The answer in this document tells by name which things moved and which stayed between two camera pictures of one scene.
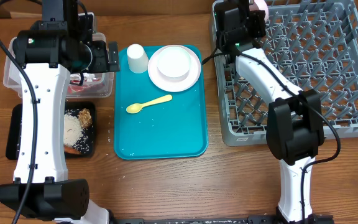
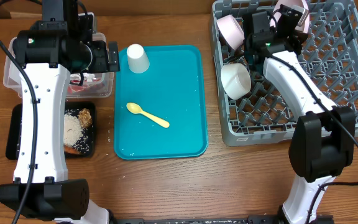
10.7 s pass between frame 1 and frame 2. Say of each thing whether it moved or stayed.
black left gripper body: stayed
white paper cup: stayed
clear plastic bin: stayed
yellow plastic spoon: moved
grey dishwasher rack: stayed
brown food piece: stayed
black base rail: stayed
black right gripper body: moved
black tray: stayed
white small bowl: moved
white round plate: moved
